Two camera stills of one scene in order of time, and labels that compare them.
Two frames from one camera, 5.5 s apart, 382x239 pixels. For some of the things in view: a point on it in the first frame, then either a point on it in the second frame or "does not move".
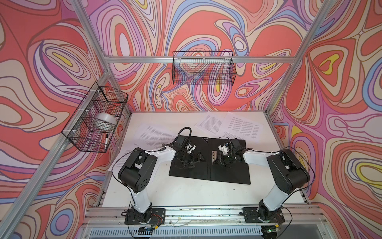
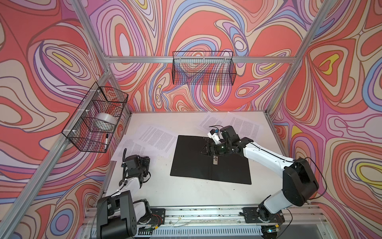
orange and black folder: x=239 y=173 does not move
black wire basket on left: x=93 y=124 does not move
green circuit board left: x=144 y=229 does not move
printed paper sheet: x=150 y=137 does not move
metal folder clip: x=214 y=155 does not move
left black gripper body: x=186 y=158 to x=142 y=166
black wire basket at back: x=203 y=67 does not move
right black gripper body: x=227 y=159 to x=223 y=147
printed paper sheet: x=118 y=165 to x=133 y=148
